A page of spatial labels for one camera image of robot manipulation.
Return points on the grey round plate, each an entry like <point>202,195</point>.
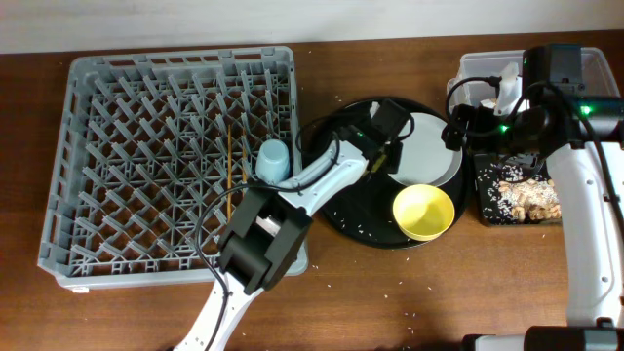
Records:
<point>424,157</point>

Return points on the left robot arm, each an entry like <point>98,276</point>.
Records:
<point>262,239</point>

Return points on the round black tray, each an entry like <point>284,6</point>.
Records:
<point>363,211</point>

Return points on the black rectangular tray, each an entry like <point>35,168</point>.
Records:
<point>530,162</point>

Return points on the yellow bowl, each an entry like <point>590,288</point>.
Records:
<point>423,212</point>

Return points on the food scraps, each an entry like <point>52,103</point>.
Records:
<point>505,200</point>

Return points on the white napkin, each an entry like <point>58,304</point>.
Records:
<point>489,103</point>

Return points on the grey dishwasher rack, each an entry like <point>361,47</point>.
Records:
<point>136,195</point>

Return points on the clear plastic bin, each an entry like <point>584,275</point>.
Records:
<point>568,96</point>

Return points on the light blue plastic cup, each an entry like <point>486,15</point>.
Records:
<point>273,162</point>

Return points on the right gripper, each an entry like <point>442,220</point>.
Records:
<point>481,116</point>

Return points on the wooden chopstick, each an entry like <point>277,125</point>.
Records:
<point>229,172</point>
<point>244,157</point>

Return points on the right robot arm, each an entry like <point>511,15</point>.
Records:
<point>589,183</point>

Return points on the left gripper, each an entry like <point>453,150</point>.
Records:
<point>396,158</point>

